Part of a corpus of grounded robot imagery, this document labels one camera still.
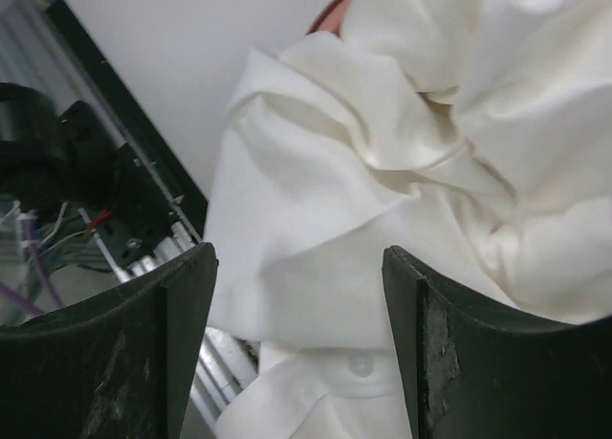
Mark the white shirt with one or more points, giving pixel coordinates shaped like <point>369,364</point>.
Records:
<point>476,134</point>

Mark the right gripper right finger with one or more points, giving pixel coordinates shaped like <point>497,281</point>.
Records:
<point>472,367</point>

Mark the pink plastic basket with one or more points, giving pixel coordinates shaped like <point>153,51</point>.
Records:
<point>330,19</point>

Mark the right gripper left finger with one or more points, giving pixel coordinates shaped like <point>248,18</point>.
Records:
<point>116,365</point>

